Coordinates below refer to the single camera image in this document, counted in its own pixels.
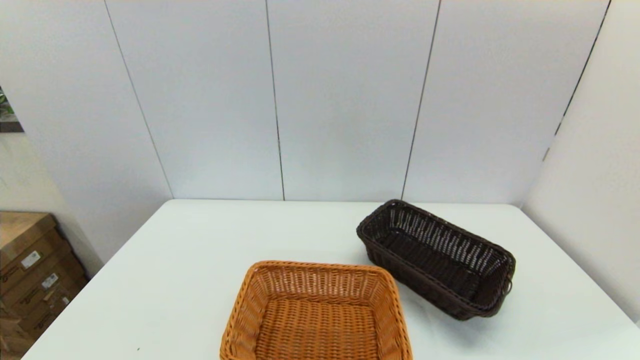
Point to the cardboard box with white label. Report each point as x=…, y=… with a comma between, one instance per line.
x=42, y=286
x=22, y=225
x=55, y=307

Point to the plain cardboard box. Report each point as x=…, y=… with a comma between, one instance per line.
x=12, y=335

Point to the dark brown wicker basket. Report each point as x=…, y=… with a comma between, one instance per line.
x=435, y=260

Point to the dark framed green picture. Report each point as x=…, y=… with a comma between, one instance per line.
x=7, y=117

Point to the orange wicker basket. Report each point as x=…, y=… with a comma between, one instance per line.
x=315, y=320

